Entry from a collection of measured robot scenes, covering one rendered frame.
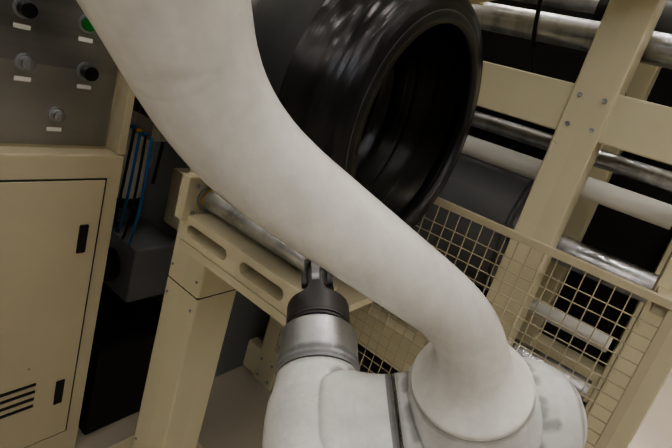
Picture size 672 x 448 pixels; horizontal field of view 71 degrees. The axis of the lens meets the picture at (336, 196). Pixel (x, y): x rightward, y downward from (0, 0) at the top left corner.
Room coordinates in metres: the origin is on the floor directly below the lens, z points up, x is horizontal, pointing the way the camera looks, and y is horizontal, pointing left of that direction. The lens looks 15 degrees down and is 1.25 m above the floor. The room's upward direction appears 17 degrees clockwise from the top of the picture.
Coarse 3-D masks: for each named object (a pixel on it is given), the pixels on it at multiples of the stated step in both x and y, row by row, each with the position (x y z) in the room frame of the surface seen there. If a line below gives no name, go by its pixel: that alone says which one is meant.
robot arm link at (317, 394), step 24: (312, 360) 0.41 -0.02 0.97; (336, 360) 0.42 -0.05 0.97; (288, 384) 0.39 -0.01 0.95; (312, 384) 0.38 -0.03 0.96; (336, 384) 0.38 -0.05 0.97; (360, 384) 0.38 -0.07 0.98; (384, 384) 0.38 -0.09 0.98; (288, 408) 0.36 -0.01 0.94; (312, 408) 0.36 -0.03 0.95; (336, 408) 0.36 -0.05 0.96; (360, 408) 0.36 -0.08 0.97; (384, 408) 0.36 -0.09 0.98; (264, 432) 0.37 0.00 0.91; (288, 432) 0.34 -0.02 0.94; (312, 432) 0.34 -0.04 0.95; (336, 432) 0.34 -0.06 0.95; (360, 432) 0.34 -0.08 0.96; (384, 432) 0.34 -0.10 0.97
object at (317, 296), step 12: (324, 276) 0.52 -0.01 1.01; (312, 288) 0.50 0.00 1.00; (324, 288) 0.51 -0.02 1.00; (300, 300) 0.49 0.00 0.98; (312, 300) 0.49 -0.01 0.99; (324, 300) 0.49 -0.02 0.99; (336, 300) 0.50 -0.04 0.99; (288, 312) 0.49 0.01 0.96; (300, 312) 0.48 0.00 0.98; (312, 312) 0.48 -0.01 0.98; (324, 312) 0.48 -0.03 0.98; (336, 312) 0.48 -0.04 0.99; (348, 312) 0.51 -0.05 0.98
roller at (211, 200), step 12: (204, 204) 0.93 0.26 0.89; (216, 204) 0.91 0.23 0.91; (228, 204) 0.91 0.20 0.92; (228, 216) 0.89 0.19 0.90; (240, 216) 0.88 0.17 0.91; (240, 228) 0.87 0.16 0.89; (252, 228) 0.85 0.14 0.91; (264, 240) 0.83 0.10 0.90; (276, 240) 0.82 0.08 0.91; (276, 252) 0.81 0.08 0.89; (288, 252) 0.79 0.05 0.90; (300, 264) 0.78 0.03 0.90
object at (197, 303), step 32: (192, 288) 1.03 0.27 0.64; (224, 288) 1.09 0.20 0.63; (160, 320) 1.08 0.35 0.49; (192, 320) 1.02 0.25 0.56; (224, 320) 1.11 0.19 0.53; (160, 352) 1.07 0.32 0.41; (192, 352) 1.04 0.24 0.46; (160, 384) 1.05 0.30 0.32; (192, 384) 1.06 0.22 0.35; (160, 416) 1.04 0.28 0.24; (192, 416) 1.08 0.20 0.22
